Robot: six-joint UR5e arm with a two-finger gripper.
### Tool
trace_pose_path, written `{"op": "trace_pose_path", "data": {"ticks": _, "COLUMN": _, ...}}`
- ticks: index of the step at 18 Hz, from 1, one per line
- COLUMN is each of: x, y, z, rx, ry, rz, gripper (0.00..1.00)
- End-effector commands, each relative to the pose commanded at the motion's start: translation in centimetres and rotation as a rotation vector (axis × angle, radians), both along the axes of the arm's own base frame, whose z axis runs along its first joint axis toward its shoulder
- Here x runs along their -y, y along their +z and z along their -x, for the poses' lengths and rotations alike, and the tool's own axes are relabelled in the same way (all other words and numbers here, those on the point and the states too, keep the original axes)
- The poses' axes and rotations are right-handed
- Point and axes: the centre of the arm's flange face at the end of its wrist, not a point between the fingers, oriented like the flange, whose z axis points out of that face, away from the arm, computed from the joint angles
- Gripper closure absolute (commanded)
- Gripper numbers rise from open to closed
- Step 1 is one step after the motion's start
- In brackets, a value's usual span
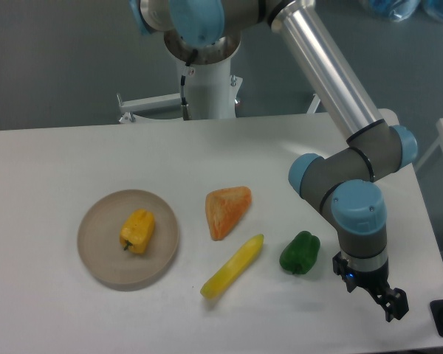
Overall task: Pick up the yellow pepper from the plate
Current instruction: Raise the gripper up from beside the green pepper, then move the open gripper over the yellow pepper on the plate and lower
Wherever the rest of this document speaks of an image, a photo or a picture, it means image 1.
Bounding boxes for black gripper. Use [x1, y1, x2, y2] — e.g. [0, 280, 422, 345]
[332, 252, 409, 322]

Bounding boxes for yellow bell pepper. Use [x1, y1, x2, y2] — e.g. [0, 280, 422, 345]
[119, 209, 156, 254]

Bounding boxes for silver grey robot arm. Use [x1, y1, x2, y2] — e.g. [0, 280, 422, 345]
[129, 1, 417, 320]

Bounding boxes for green bell pepper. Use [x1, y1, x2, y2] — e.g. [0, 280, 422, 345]
[279, 231, 320, 275]

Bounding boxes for beige round plate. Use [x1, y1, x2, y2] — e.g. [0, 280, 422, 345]
[77, 190, 179, 291]

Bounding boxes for yellow corn cob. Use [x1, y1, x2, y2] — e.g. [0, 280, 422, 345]
[200, 234, 264, 299]

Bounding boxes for orange bread wedge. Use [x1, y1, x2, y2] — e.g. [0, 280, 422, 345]
[205, 186, 252, 241]

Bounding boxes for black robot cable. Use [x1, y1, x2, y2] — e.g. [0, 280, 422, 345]
[179, 48, 199, 121]

